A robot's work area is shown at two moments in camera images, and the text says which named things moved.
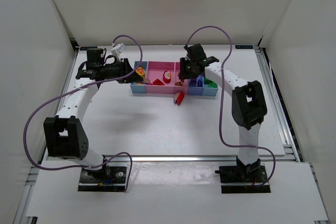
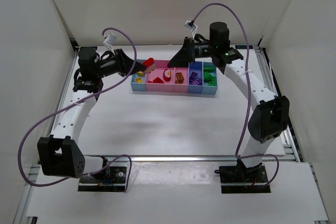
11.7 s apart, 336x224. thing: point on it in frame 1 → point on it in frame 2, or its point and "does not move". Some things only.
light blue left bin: (139, 87) does not move
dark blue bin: (198, 89) does not move
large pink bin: (155, 70) does not move
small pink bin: (180, 87) does not move
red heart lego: (167, 76) does not move
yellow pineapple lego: (140, 71) does not move
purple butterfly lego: (175, 97) → (150, 68)
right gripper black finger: (185, 69) → (185, 55)
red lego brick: (180, 98) → (149, 61)
